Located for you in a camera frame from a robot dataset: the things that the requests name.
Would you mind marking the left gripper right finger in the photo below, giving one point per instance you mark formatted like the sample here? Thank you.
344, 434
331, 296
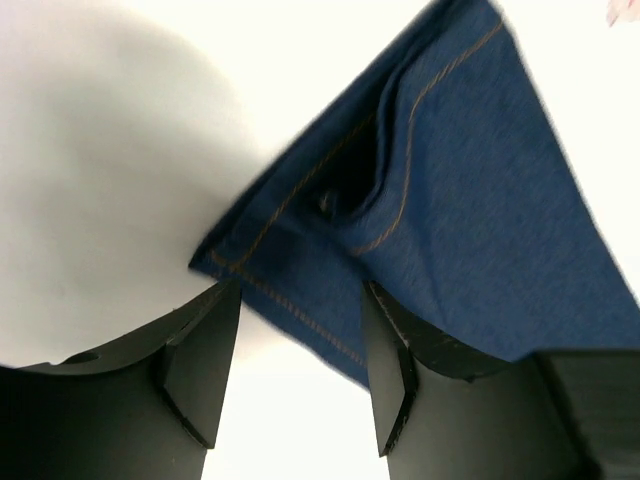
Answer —
444, 410

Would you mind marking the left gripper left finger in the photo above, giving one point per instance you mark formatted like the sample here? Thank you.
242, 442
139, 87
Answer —
146, 405

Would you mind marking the dark blue denim trousers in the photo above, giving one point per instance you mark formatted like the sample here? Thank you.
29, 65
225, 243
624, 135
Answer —
435, 174

